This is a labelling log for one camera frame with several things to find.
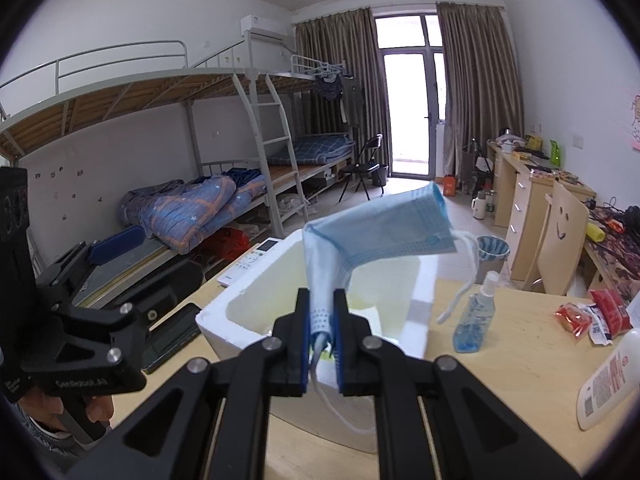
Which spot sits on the right brown curtain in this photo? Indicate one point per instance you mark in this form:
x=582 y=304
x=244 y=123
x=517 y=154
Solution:
x=483 y=85

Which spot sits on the wooden desk with drawers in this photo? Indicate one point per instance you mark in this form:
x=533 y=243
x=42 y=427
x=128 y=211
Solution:
x=520 y=208

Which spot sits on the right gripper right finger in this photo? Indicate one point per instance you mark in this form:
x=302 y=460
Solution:
x=435 y=419

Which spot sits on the wall air conditioner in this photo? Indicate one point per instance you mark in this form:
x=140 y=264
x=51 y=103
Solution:
x=264 y=27

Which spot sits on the red snack packet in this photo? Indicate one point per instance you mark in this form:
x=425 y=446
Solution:
x=576 y=319
x=609 y=316

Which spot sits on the left brown curtain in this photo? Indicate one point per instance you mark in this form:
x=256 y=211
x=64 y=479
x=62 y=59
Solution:
x=356 y=101

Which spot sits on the blue plaid quilt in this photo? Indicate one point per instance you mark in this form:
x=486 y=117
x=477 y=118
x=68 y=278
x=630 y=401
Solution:
x=183 y=214

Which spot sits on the brown curtain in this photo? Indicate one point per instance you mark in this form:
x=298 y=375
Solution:
x=356 y=101
x=483 y=85

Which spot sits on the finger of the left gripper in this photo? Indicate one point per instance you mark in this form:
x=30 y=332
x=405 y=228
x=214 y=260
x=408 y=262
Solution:
x=157 y=295
x=60 y=282

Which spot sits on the blue surgical face mask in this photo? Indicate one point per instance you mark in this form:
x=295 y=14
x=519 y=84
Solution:
x=413 y=223

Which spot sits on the person's left hand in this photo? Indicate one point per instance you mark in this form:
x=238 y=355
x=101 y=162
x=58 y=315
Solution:
x=46 y=410

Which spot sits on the black smartphone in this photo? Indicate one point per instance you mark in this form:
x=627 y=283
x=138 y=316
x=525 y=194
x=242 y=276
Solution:
x=165 y=341

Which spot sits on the white thermos jug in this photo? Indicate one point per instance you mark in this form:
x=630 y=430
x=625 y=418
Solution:
x=479 y=206

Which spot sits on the grey trash bin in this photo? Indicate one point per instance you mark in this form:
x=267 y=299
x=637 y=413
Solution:
x=492 y=252

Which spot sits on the anime wall poster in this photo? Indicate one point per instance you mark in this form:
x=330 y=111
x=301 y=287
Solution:
x=635 y=123

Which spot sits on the metal bunk bed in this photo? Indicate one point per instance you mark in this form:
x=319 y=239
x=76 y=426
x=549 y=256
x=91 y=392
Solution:
x=92 y=126

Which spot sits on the orange bag on floor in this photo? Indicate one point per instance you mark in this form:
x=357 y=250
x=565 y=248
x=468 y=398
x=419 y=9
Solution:
x=449 y=185

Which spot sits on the white lotion pump bottle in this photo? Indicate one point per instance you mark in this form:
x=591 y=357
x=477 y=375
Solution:
x=614 y=380

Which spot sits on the blue spray bottle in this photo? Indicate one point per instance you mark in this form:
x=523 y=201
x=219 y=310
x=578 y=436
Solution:
x=469 y=334

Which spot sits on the black folding chair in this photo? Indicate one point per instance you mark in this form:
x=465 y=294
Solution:
x=366 y=166

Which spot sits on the glass balcony door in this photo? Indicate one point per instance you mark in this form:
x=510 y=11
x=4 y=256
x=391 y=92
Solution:
x=413 y=62

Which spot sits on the white air conditioner remote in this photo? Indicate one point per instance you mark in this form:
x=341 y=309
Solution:
x=242 y=265

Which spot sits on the patterned desk cloth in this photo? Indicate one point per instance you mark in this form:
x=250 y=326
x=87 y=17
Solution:
x=616 y=257

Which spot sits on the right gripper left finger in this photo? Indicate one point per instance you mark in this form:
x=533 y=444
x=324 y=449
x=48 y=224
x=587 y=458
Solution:
x=209 y=420

